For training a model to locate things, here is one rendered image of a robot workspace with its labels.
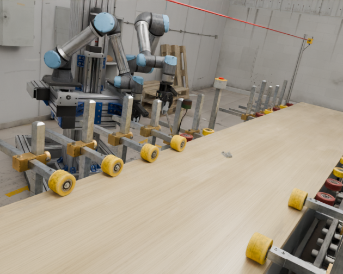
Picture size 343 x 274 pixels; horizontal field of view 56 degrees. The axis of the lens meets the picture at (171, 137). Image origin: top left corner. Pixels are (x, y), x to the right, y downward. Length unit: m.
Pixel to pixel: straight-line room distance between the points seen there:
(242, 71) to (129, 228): 9.11
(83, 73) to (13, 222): 1.72
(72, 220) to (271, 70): 9.00
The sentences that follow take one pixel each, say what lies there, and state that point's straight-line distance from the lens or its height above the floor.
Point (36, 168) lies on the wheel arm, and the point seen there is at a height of 0.95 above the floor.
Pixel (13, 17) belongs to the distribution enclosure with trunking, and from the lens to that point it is 4.11.
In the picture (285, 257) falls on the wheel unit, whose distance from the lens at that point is 1.03.
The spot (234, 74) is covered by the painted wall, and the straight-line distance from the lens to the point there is 10.07.
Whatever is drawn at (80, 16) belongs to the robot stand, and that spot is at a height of 1.49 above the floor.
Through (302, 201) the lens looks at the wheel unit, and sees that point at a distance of 1.42.
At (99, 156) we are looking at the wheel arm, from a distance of 1.41.
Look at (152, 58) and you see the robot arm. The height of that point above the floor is 1.32.
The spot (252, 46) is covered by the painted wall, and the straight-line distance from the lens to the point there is 9.93.
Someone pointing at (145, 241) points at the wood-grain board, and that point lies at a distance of 1.04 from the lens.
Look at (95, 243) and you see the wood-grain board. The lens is 1.01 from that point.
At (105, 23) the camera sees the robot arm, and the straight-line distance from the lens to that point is 2.16.
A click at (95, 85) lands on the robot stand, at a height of 1.01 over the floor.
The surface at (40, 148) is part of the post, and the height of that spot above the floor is 1.00.
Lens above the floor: 1.52
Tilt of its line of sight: 18 degrees down
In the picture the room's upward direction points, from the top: 10 degrees clockwise
